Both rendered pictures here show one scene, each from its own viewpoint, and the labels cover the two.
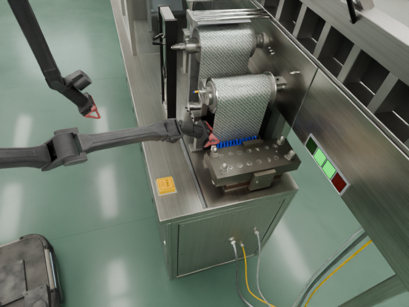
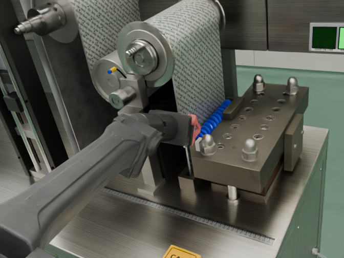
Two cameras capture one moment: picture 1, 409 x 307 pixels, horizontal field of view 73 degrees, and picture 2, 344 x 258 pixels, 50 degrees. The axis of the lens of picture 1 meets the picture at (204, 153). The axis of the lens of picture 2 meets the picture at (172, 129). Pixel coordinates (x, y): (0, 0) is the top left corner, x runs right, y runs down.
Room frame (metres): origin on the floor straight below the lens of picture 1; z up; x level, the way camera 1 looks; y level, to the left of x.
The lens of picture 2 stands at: (0.27, 0.37, 1.51)
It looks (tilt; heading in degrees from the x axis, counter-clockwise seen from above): 31 degrees down; 329
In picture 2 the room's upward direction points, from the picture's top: 10 degrees counter-clockwise
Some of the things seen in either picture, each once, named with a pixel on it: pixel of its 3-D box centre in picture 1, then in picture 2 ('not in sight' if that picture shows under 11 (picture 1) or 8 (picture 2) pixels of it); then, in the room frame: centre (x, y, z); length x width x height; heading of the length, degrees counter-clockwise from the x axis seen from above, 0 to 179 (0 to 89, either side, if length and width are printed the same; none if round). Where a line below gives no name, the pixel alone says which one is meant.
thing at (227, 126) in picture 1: (237, 125); (202, 91); (0.93, -0.13, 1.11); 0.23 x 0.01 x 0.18; 113
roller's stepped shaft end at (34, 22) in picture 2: (178, 47); (26, 26); (1.14, 0.17, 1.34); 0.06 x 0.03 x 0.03; 113
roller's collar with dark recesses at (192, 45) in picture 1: (191, 45); (46, 18); (1.16, 0.12, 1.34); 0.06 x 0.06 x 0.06; 23
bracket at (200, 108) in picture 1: (196, 126); (140, 138); (0.96, 0.05, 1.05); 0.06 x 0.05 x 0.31; 113
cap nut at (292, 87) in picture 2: (291, 153); (292, 84); (0.85, -0.38, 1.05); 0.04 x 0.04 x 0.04
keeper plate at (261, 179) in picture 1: (262, 180); (295, 142); (0.75, -0.27, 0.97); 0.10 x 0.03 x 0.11; 113
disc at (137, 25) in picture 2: (211, 95); (145, 55); (0.94, 0.00, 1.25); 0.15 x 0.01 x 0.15; 23
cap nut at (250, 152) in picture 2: (224, 167); (250, 148); (0.73, -0.09, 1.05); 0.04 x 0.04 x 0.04
